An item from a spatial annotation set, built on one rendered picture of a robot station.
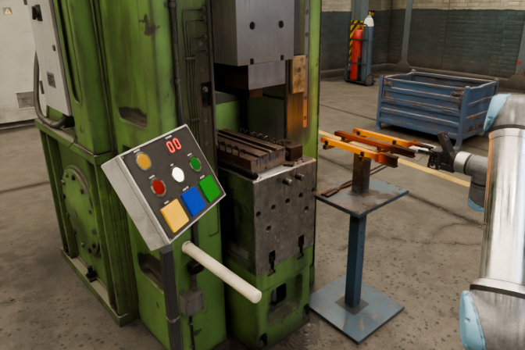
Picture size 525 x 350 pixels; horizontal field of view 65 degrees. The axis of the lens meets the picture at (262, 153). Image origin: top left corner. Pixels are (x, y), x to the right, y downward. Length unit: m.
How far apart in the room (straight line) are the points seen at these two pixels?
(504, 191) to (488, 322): 0.35
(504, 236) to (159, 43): 1.22
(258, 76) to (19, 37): 5.29
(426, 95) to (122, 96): 4.06
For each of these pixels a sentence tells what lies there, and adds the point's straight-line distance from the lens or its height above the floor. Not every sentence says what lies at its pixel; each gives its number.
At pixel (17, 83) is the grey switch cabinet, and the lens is 6.69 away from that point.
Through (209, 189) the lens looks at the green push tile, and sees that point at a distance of 1.37.
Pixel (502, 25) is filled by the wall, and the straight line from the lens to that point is 9.56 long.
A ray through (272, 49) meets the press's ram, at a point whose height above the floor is 1.41.
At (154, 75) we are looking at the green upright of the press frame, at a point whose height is 1.35.
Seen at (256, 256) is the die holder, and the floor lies 0.57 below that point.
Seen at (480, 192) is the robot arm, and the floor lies 0.85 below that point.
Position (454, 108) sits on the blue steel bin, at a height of 0.45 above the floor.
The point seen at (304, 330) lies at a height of 0.01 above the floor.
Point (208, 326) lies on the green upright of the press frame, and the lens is 2.13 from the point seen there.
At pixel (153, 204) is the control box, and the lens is 1.19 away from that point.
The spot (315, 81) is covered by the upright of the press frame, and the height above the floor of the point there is 1.22.
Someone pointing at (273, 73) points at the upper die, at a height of 1.32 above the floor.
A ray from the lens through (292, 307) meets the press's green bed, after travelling 2.20.
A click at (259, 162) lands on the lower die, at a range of 1.72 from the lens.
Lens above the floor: 1.57
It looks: 19 degrees down
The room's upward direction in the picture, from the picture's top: 1 degrees counter-clockwise
